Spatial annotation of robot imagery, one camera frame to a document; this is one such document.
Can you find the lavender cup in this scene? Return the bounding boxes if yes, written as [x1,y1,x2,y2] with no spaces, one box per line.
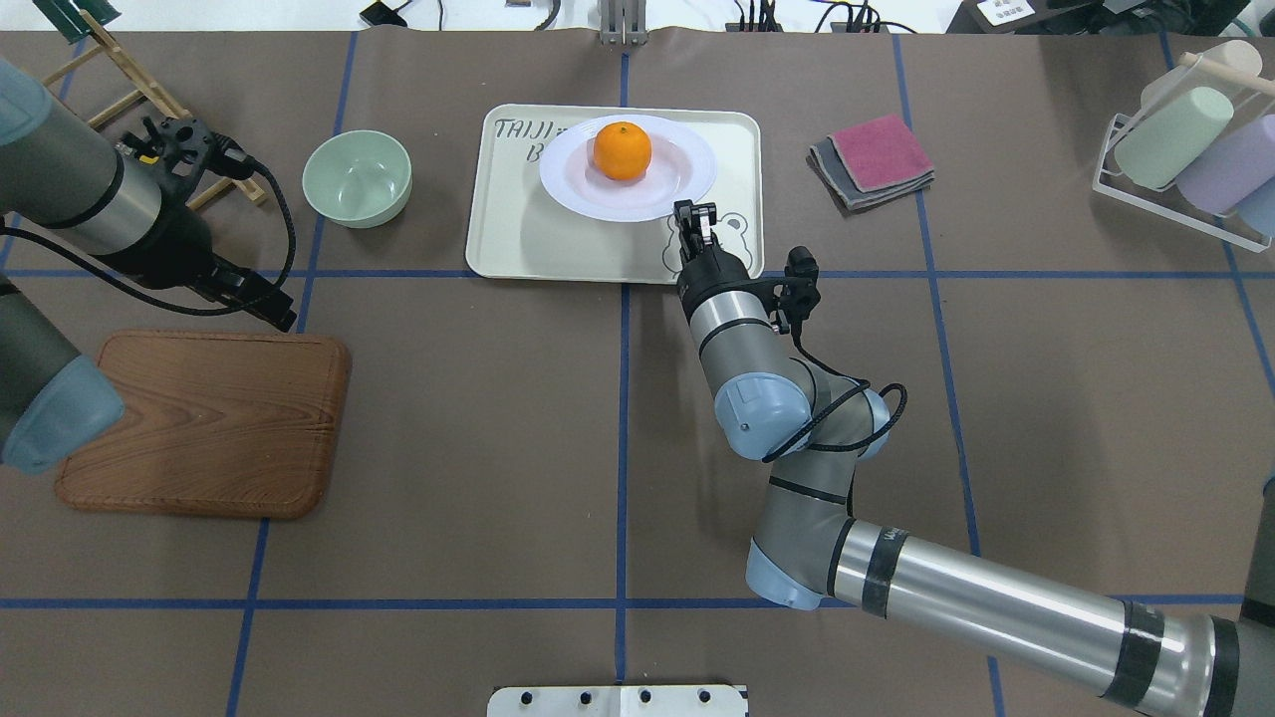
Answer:
[1174,114,1274,216]

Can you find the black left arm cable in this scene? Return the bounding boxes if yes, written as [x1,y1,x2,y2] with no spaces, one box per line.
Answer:
[0,159,298,318]

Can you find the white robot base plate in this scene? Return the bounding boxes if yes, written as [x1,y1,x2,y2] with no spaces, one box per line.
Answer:
[486,684,751,716]

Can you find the black device on desk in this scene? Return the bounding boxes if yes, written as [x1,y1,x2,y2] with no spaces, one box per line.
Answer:
[360,1,411,27]

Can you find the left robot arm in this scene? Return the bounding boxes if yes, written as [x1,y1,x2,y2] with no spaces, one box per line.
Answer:
[1,61,297,475]

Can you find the cream bear serving tray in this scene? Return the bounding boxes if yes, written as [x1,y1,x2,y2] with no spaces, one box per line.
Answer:
[465,105,765,285]

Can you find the wooden cutting board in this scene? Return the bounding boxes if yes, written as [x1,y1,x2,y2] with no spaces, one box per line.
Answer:
[55,330,352,519]

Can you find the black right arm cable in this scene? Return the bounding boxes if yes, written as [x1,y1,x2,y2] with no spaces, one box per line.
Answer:
[762,319,909,464]

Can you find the cream cup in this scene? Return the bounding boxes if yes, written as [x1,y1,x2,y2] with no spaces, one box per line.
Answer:
[1140,40,1264,108]

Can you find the light green cup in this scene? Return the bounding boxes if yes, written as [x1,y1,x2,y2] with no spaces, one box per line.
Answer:
[1113,87,1234,190]

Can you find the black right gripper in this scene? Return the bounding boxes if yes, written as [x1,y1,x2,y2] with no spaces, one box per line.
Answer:
[673,200,750,305]

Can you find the pink folded cloth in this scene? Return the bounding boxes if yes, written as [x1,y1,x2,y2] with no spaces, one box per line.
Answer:
[829,115,935,191]

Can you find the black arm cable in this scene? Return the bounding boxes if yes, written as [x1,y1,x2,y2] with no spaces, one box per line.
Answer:
[762,319,909,464]
[0,159,298,318]

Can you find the light blue cup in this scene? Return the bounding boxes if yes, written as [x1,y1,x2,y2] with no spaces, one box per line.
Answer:
[1235,179,1275,237]

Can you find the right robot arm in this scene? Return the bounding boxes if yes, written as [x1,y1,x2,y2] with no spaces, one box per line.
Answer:
[672,200,1274,716]

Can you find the grey aluminium frame post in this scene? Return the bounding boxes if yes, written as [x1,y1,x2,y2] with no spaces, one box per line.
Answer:
[597,0,649,47]

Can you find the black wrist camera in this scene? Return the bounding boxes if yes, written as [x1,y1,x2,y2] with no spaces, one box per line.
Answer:
[116,117,259,200]
[750,246,822,339]

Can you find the wooden mug drying rack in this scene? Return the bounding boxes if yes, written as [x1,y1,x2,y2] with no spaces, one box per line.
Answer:
[40,10,268,212]

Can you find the clear acrylic cup rack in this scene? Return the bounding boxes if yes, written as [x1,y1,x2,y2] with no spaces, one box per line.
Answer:
[1091,51,1272,253]

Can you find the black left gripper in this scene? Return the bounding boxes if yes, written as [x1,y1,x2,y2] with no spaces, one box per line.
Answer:
[187,255,300,333]

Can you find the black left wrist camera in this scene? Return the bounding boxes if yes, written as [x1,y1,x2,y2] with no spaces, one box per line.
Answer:
[116,117,259,200]

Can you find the white ribbed plate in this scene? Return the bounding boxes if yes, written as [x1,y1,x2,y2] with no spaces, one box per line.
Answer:
[538,114,718,223]

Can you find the light green bowl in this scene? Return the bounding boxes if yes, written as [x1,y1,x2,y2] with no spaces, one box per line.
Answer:
[301,128,413,230]

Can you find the orange fruit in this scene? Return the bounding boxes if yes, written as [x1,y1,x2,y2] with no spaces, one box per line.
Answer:
[592,121,654,181]

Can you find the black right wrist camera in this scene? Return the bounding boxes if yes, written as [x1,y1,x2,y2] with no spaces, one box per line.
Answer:
[750,246,822,339]

